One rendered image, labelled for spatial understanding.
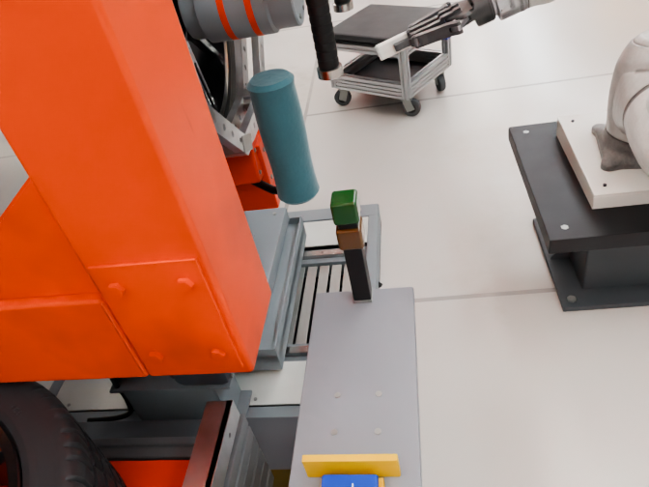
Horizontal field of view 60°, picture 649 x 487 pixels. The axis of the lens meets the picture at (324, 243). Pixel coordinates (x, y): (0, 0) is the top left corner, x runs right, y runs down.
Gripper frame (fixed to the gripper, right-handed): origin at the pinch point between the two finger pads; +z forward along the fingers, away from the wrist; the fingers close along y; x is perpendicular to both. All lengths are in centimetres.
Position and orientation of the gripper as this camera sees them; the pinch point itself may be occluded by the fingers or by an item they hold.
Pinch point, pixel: (393, 45)
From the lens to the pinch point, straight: 123.5
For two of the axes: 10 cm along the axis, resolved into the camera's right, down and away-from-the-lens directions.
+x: 4.5, 6.9, 5.6
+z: -8.9, 3.4, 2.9
